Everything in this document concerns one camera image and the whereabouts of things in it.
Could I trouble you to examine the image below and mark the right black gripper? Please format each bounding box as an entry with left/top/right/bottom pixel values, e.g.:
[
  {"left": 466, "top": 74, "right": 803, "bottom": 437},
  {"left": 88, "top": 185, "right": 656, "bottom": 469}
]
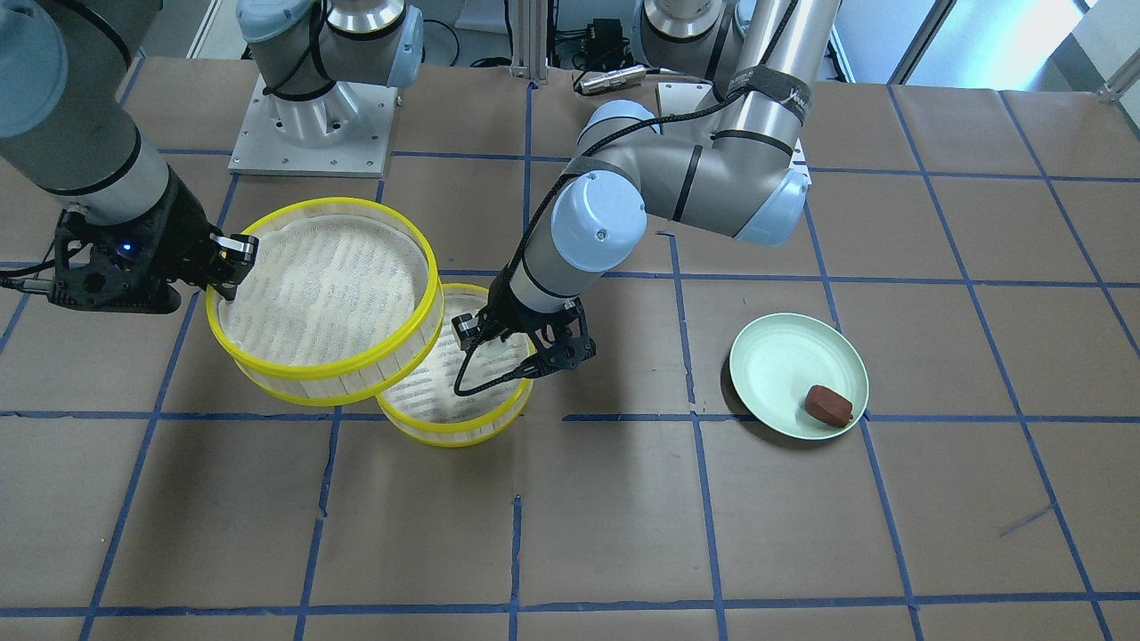
[{"left": 49, "top": 175, "right": 259, "bottom": 315}]

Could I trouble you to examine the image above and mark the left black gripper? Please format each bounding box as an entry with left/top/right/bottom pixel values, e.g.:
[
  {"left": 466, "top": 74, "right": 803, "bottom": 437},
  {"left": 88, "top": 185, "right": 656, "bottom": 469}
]
[{"left": 451, "top": 285, "right": 596, "bottom": 375}]

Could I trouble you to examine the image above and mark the yellow steamer layer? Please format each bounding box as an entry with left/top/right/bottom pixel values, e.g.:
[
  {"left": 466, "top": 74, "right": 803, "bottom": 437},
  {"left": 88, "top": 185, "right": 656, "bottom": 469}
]
[
  {"left": 377, "top": 283, "right": 535, "bottom": 448},
  {"left": 205, "top": 198, "right": 443, "bottom": 406}
]

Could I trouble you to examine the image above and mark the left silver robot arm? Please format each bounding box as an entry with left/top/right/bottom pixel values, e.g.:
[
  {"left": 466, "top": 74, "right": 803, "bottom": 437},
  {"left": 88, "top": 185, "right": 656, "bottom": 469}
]
[{"left": 451, "top": 1, "right": 840, "bottom": 380}]

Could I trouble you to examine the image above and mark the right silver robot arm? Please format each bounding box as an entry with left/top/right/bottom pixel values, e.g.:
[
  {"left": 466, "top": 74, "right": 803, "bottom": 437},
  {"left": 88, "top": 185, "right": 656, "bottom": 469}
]
[{"left": 1, "top": 1, "right": 259, "bottom": 315}]

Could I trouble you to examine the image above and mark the light green plate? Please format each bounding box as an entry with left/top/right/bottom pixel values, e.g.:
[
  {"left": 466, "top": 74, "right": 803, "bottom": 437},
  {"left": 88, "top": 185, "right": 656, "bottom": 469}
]
[{"left": 728, "top": 313, "right": 870, "bottom": 441}]

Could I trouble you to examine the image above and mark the brown bun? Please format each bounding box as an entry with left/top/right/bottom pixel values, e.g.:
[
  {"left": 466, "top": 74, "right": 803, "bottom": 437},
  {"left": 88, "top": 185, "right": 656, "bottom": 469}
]
[{"left": 803, "top": 386, "right": 854, "bottom": 427}]

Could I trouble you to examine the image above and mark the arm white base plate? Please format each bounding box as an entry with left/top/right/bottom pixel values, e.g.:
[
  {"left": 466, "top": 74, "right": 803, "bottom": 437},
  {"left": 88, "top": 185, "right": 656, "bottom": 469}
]
[
  {"left": 657, "top": 80, "right": 813, "bottom": 175},
  {"left": 228, "top": 78, "right": 400, "bottom": 179}
]

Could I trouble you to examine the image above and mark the aluminium frame post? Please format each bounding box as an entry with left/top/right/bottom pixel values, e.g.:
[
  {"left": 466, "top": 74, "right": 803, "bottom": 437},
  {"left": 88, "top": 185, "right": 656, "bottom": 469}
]
[{"left": 504, "top": 1, "right": 557, "bottom": 86}]

